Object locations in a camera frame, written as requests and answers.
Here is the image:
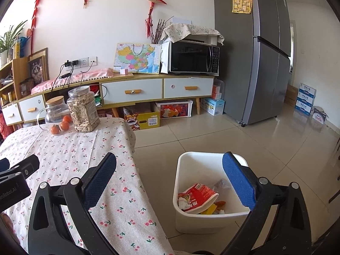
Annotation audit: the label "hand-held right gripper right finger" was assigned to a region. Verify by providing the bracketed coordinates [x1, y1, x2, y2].
[220, 151, 312, 255]

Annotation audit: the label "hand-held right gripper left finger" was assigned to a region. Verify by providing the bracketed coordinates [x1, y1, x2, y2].
[28, 152, 119, 255]

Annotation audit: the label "yellow snack bag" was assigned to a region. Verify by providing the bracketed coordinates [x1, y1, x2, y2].
[200, 203, 217, 215]

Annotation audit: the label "white plastic waste bin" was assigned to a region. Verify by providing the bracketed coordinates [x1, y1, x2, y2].
[173, 151, 251, 234]

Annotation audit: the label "red snack packet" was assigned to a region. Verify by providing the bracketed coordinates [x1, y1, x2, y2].
[177, 183, 220, 213]

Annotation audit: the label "cherry print tablecloth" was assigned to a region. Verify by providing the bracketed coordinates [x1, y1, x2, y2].
[0, 117, 176, 255]

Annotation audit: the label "glass teapot with bamboo lid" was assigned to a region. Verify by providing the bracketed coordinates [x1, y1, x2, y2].
[37, 98, 72, 136]

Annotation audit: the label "clear jar of seeds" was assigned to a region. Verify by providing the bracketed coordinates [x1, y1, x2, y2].
[66, 86, 101, 133]

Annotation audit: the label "yellow printed cardboard carton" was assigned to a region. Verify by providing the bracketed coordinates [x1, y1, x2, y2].
[123, 105, 161, 130]

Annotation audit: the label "brown patterned box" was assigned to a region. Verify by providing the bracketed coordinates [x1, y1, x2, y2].
[21, 78, 35, 97]

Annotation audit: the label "blue white cardboard box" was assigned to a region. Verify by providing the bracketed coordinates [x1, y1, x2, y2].
[297, 92, 316, 106]
[299, 83, 317, 95]
[200, 97, 226, 116]
[294, 101, 312, 116]

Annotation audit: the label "clear plastic container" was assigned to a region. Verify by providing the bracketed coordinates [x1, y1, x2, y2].
[212, 79, 226, 100]

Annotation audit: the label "white storage box red print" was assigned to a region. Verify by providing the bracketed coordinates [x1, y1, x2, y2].
[155, 99, 194, 119]

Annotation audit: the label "framed cat picture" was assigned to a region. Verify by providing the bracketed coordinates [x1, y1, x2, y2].
[28, 48, 49, 91]

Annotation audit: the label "brown cardboard box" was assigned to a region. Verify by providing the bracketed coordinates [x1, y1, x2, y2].
[284, 84, 299, 108]

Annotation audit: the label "pink lace cloth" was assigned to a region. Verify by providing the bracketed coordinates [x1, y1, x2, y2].
[31, 68, 135, 95]

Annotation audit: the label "small open printed box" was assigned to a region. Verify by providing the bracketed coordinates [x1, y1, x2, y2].
[311, 108, 330, 125]

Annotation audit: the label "wooden white TV cabinet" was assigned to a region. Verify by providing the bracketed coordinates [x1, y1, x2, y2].
[0, 56, 215, 128]

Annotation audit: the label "yellow spray can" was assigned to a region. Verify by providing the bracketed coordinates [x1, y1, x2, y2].
[13, 38, 22, 59]

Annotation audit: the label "grey refrigerator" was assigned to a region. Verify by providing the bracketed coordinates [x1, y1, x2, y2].
[214, 0, 291, 125]

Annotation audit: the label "potted green plant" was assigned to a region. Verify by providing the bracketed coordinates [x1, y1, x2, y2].
[0, 20, 28, 67]

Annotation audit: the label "black microwave oven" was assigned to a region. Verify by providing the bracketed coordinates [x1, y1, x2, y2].
[168, 39, 220, 76]

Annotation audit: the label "white paper bag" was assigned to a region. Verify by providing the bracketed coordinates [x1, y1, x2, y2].
[160, 41, 170, 73]

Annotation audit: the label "floral cover cloth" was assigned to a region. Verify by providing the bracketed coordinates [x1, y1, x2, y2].
[163, 23, 224, 45]

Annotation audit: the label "bundle of dry branches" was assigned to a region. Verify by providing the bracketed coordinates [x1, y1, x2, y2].
[153, 18, 173, 44]

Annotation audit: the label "white flat box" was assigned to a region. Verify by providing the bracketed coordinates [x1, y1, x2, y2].
[170, 16, 193, 26]

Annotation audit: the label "yellow paper note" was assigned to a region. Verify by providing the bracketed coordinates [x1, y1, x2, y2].
[232, 0, 252, 14]

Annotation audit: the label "black charger cable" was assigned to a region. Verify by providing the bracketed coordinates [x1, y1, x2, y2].
[50, 64, 107, 104]

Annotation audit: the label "white wall outlets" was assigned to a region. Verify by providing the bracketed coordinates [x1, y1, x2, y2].
[64, 56, 97, 69]

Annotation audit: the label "red chili string decoration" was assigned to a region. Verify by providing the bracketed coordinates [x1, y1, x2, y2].
[30, 0, 50, 36]

